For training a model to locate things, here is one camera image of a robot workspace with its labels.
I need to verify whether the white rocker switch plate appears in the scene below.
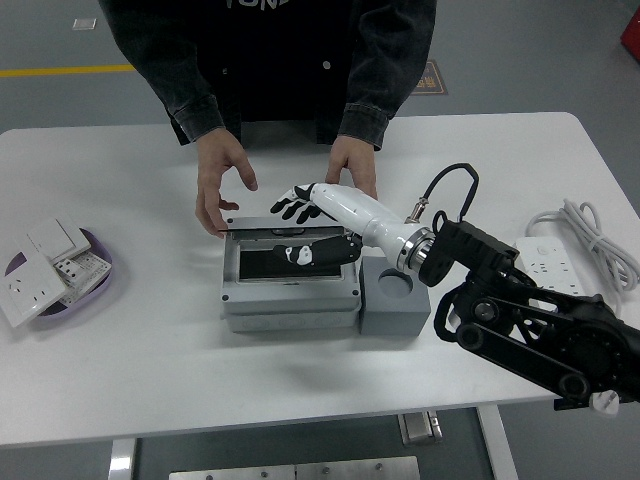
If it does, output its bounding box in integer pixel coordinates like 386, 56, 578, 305
25, 217, 94, 262

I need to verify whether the white power strip cable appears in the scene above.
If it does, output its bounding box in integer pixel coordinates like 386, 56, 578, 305
524, 199, 640, 317

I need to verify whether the grey metal base plate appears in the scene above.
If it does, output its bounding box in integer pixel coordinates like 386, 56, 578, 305
168, 455, 422, 480

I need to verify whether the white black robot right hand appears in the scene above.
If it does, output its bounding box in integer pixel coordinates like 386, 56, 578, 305
269, 182, 421, 269

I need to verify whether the red object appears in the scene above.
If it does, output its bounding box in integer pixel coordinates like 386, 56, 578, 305
618, 9, 640, 64

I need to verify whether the white power plug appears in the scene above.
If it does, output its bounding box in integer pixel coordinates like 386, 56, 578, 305
589, 390, 622, 417

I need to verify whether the grey cube with round hole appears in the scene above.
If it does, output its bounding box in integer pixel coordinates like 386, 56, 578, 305
358, 253, 433, 338

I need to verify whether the person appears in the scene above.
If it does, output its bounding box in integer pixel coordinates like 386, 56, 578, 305
97, 0, 439, 151

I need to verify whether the yellow floor tape line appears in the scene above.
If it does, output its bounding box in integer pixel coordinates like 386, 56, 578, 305
0, 63, 137, 80

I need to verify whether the person's left hand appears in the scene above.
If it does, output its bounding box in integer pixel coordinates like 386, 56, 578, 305
324, 135, 379, 202

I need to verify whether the dark floor sign orange text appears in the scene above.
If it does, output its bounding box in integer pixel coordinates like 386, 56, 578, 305
411, 59, 449, 97

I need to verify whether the grey box with clear lid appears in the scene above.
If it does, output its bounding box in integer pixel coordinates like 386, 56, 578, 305
219, 215, 364, 335

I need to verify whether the white printed socket plate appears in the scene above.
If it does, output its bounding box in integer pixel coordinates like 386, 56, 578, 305
60, 249, 112, 307

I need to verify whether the white socket module with holes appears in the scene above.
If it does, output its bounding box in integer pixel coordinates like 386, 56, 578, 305
52, 255, 84, 285

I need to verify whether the white five-hole socket plate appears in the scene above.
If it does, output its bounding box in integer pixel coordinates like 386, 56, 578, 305
0, 251, 67, 329

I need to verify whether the grey under-table bracket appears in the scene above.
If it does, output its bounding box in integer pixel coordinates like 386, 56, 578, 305
397, 410, 443, 447

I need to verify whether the white power strip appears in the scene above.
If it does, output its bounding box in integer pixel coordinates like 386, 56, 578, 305
514, 236, 604, 297

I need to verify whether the person's right hand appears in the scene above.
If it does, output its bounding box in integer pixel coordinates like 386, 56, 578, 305
194, 133, 260, 236

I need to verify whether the purple plastic tray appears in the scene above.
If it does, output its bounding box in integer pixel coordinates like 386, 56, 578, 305
4, 227, 116, 331

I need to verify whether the white table leg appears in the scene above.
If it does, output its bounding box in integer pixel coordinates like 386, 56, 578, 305
106, 438, 138, 480
475, 405, 520, 480

